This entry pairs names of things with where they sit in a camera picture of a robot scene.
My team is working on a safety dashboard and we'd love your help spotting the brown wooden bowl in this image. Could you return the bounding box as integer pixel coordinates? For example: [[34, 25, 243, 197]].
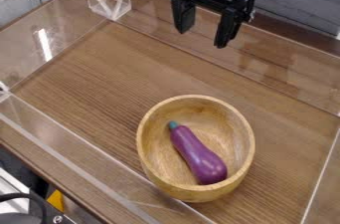
[[136, 95, 255, 203]]

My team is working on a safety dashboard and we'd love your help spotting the purple toy eggplant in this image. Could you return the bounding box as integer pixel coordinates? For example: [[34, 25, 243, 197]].
[[170, 121, 227, 185]]

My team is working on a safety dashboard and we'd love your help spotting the yellow sticker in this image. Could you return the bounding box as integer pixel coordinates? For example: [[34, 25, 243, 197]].
[[47, 190, 66, 211]]

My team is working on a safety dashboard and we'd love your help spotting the clear acrylic corner bracket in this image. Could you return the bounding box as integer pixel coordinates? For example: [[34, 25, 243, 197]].
[[88, 0, 132, 21]]

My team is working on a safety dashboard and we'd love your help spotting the clear acrylic tray wall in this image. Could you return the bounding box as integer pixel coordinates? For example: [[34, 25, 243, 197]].
[[0, 82, 215, 224]]

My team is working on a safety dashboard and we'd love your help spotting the black cable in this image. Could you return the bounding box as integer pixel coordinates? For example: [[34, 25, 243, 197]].
[[0, 192, 48, 224]]

